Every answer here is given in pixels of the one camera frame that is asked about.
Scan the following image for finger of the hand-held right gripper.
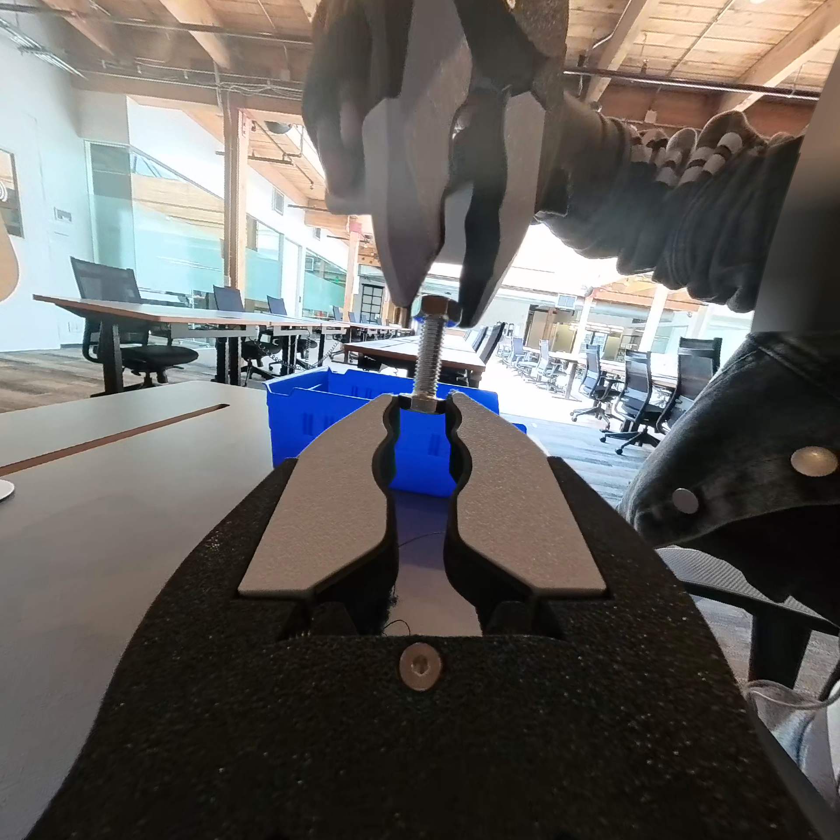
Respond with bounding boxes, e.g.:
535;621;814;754
438;87;547;329
360;0;476;311

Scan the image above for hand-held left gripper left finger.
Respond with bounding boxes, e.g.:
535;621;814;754
236;394;403;601

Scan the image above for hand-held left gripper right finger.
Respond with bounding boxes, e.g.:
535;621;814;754
444;392;609;599

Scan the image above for blue plastic bin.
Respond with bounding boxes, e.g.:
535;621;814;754
266;367;527;496

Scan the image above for person's right forearm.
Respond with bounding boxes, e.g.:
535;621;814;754
535;108;811;315

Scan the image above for long wooden table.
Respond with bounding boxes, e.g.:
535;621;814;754
343;335;490;388

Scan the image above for dark denim jacket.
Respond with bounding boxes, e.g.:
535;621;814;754
620;331;840;592

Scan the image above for wood-edged office desk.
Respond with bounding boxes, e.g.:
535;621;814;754
33;292;309;398

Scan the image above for light jeans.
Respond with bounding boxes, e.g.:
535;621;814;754
745;679;840;811

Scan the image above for wooden support post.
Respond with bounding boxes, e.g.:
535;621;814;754
223;108;250;296

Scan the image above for framed wall picture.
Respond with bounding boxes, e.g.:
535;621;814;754
0;150;25;238

